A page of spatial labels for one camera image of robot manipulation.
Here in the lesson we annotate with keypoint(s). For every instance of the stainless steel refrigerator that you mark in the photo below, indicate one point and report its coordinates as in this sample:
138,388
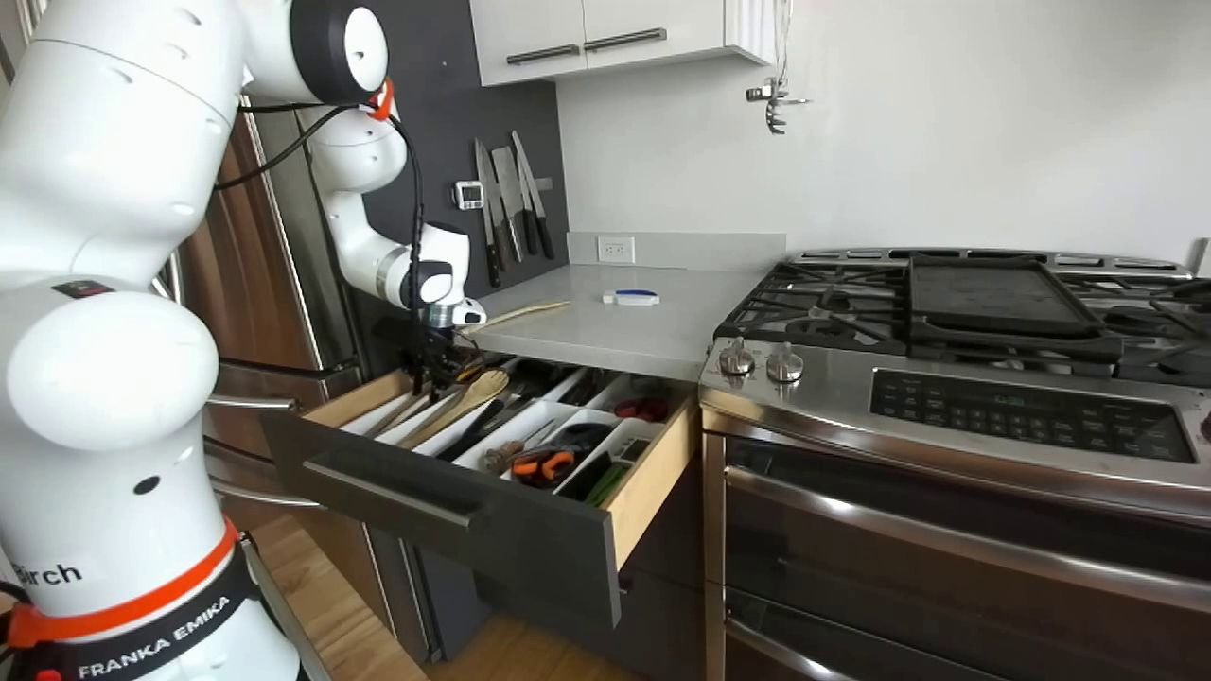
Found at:
267,289

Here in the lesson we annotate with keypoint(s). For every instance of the silver stove knob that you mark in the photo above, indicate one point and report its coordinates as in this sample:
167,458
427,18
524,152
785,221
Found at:
785,366
737,362

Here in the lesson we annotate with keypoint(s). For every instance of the black kitchen utensil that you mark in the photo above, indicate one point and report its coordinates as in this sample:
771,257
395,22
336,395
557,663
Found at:
505,405

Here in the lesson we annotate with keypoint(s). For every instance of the white wall outlet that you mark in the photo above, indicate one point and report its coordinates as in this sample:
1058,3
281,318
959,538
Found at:
620,248

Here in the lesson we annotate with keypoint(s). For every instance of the green kitchen utensil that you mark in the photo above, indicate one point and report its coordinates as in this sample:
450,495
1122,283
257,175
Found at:
609,485

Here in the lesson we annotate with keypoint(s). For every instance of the black stove griddle plate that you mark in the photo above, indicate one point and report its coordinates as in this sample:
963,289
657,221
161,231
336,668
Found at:
998,297

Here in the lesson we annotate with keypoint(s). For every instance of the white upper wall cabinet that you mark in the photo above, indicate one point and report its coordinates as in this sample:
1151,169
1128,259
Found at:
609,33

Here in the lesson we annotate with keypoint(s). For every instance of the dark grey wooden drawer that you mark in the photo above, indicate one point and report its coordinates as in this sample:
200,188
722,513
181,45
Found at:
505,543

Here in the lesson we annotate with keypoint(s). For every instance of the stainless steel gas stove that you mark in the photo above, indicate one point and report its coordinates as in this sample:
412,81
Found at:
959,504

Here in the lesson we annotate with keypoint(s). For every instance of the small white wall timer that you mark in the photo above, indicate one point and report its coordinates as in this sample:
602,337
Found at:
472,195

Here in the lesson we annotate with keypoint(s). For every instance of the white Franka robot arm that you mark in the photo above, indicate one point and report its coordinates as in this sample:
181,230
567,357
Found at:
117,164

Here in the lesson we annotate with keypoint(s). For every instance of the red kitchen utensil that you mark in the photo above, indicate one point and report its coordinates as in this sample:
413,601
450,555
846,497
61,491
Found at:
644,403

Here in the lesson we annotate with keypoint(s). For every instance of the small blue white object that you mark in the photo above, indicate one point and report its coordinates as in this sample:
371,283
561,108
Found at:
634,297

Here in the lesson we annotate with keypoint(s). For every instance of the grey speckled stone countertop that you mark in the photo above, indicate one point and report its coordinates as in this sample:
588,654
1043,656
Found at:
629,333

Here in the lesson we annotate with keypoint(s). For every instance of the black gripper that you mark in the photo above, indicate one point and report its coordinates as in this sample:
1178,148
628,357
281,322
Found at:
442,355

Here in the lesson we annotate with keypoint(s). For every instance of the white cooking stick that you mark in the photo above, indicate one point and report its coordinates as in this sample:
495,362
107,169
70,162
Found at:
380,417

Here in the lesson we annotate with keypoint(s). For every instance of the chrome pot filler faucet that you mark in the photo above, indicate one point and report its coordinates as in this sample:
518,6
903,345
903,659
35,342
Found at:
774,98

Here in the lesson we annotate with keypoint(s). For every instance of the tan wooden stick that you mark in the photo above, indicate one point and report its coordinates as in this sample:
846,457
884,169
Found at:
524,317

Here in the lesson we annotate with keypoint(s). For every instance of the dark grey base cabinet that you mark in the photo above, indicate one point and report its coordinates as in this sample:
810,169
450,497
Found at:
664,593

